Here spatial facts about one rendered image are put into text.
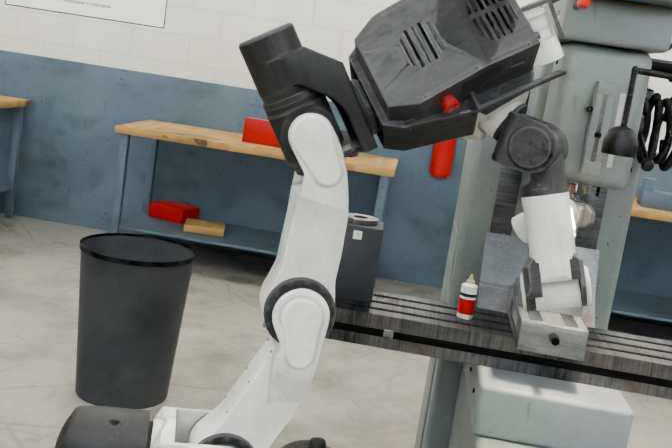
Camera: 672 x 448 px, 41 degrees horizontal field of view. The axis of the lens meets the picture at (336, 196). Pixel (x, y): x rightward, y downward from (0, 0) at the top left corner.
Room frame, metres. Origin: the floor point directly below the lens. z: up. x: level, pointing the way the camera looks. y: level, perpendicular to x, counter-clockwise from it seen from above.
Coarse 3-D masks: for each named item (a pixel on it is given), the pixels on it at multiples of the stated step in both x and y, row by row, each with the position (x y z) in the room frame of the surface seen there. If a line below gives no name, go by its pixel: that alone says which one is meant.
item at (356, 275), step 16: (352, 224) 2.17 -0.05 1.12; (368, 224) 2.18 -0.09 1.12; (352, 240) 2.16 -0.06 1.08; (368, 240) 2.16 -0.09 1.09; (352, 256) 2.16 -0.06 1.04; (368, 256) 2.16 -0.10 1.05; (352, 272) 2.16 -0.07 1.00; (368, 272) 2.16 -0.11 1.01; (336, 288) 2.16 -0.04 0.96; (352, 288) 2.16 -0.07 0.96; (368, 288) 2.16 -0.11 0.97
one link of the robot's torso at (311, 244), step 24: (312, 120) 1.67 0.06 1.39; (312, 144) 1.68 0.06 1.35; (336, 144) 1.69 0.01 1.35; (312, 168) 1.68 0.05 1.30; (336, 168) 1.68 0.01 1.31; (312, 192) 1.69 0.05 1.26; (336, 192) 1.69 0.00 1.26; (288, 216) 1.77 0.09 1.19; (312, 216) 1.70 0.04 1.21; (336, 216) 1.70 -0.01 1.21; (288, 240) 1.71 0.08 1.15; (312, 240) 1.72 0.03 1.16; (336, 240) 1.72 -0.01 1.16; (288, 264) 1.71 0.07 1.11; (312, 264) 1.72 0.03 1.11; (336, 264) 1.72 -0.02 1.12; (264, 288) 1.76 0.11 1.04; (288, 288) 1.70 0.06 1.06; (312, 288) 1.70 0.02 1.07; (264, 312) 1.69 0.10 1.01
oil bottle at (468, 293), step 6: (468, 282) 2.16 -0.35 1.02; (474, 282) 2.16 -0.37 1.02; (462, 288) 2.16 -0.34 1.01; (468, 288) 2.15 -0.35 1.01; (474, 288) 2.15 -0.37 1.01; (462, 294) 2.15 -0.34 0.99; (468, 294) 2.15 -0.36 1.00; (474, 294) 2.15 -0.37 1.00; (462, 300) 2.15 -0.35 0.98; (468, 300) 2.15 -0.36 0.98; (474, 300) 2.15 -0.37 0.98; (462, 306) 2.15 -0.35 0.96; (468, 306) 2.15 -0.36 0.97; (474, 306) 2.16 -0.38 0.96; (462, 312) 2.15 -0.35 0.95; (468, 312) 2.15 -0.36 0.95; (462, 318) 2.15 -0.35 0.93; (468, 318) 2.15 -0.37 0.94
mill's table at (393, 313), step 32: (352, 320) 2.08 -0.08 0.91; (384, 320) 2.07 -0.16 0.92; (416, 320) 2.07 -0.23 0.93; (448, 320) 2.12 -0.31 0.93; (480, 320) 2.17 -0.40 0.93; (416, 352) 2.06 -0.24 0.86; (448, 352) 2.06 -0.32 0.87; (480, 352) 2.05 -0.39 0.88; (512, 352) 2.04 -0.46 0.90; (608, 352) 2.05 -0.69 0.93; (640, 352) 2.09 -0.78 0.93; (608, 384) 2.03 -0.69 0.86; (640, 384) 2.02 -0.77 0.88
